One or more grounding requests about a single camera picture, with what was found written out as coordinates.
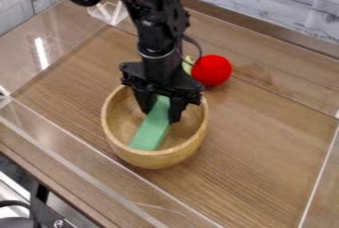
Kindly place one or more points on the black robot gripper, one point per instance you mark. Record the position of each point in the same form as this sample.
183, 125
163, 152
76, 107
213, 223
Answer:
160, 76

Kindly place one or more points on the brown wooden bowl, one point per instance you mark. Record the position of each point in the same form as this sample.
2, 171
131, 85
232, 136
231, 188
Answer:
120, 119

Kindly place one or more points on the green rectangular block stick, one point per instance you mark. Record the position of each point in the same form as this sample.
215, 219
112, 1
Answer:
153, 127

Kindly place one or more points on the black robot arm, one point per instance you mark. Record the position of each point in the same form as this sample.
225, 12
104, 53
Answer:
160, 21

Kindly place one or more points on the red plush ball toy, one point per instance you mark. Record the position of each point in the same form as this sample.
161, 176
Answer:
211, 69

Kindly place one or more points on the clear acrylic corner bracket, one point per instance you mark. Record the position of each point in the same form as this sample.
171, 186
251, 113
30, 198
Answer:
108, 12

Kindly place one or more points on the clear acrylic tray wall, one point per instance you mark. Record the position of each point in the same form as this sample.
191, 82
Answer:
75, 144

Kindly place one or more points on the black table frame leg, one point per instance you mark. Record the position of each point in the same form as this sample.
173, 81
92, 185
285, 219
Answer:
25, 209

